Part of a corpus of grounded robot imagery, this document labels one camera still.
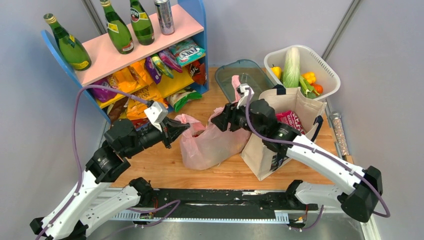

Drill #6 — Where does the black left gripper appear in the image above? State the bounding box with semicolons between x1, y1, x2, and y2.
125;115;191;157

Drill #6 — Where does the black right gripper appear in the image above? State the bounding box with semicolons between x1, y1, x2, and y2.
211;99;265;138

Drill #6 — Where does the cream canvas tote bag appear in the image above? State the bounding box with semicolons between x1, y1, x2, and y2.
241;85;326;181

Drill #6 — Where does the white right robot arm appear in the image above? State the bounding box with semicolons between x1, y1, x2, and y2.
211;99;387;223

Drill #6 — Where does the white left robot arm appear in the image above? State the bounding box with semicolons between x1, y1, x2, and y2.
30;117;190;240

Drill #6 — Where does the green white snack bag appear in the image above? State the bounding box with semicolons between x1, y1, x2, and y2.
166;86;202;112

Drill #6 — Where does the honey dijon chips bag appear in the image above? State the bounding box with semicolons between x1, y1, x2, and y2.
126;83;168;121

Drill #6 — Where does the red dark snack bag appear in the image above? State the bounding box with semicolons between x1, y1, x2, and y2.
186;60;206;85

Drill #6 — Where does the teal transparent plastic tray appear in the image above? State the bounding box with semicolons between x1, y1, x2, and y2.
214;59;275;102

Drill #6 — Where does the blue pink snack shelf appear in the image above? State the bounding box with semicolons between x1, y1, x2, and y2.
41;0;209;124

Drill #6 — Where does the orange snack bag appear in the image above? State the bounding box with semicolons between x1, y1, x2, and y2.
106;59;154;93

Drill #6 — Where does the purple candy packet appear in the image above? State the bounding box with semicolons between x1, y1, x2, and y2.
144;56;162;84

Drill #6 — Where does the red hand cooked chips bag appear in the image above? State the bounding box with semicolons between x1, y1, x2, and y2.
275;110;306;134

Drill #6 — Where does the colourful striped candy packet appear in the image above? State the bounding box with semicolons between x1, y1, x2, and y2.
151;53;174;79

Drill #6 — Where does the pink candy packet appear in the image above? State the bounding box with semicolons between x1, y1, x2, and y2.
158;48;183;73

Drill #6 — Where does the yellow bell pepper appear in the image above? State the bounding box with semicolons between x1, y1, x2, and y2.
271;65;283;80

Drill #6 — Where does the purple snack bag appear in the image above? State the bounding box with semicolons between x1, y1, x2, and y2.
89;78;117;103

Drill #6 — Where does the teal foxs candy bag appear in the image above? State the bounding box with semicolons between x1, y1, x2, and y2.
168;38;206;66

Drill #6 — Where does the napa cabbage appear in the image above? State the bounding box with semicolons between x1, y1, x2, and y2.
282;47;301;88

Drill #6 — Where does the green leafy vegetable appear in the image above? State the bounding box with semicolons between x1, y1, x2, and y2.
299;76;321;99

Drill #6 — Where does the small yellow orange pepper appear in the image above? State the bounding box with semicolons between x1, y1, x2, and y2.
301;72;317;84

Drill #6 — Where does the orange tomato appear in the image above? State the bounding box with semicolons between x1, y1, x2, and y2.
311;83;324;95

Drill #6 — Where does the green glass bottle right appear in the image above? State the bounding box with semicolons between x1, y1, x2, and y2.
130;0;155;46

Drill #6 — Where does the green glass bottle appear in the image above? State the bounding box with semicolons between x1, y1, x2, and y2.
130;0;155;46
100;0;134;55
43;13;92;71

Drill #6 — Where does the green glass bottle middle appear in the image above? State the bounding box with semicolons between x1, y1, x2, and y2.
100;0;134;55

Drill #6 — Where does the white plastic basket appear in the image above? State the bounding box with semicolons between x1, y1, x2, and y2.
263;45;341;102

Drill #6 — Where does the glass tube of beads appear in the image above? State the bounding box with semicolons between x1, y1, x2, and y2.
329;111;350;156

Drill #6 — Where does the silver drink can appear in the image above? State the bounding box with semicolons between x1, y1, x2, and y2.
154;0;175;35

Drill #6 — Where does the green glass bottle left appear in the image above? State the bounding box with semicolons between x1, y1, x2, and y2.
43;13;92;71

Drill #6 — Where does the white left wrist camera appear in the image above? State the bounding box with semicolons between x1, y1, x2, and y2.
144;100;168;133

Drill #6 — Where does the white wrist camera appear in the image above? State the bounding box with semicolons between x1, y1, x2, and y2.
236;83;255;109
144;100;168;133

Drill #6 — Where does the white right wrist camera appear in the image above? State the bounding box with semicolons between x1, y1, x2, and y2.
236;83;255;109

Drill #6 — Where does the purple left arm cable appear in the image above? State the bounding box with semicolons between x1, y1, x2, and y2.
34;84;181;240

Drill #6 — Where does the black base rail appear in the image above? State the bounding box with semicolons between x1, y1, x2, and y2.
125;188;319;221

